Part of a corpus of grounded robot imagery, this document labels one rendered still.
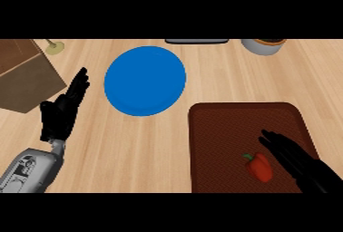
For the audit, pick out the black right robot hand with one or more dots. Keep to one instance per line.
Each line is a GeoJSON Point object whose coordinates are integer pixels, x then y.
{"type": "Point", "coordinates": [303, 164]}

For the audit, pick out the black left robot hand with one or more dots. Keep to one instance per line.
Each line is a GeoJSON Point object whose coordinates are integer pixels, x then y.
{"type": "Point", "coordinates": [59, 110]}

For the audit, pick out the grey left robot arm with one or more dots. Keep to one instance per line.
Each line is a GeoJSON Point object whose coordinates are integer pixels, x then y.
{"type": "Point", "coordinates": [31, 169]}

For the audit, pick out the red bell pepper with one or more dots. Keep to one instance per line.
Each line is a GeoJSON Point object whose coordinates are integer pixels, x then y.
{"type": "Point", "coordinates": [260, 167]}

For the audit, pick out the brown tray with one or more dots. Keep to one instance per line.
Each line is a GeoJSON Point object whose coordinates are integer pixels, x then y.
{"type": "Point", "coordinates": [228, 133]}

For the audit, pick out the blue plate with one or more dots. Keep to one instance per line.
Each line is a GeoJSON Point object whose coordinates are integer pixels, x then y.
{"type": "Point", "coordinates": [145, 80]}

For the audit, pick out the brown cardboard box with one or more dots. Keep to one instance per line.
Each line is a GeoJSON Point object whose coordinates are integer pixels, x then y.
{"type": "Point", "coordinates": [27, 78]}

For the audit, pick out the dark flat appliance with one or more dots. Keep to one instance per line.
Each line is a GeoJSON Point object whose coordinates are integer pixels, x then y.
{"type": "Point", "coordinates": [197, 41]}

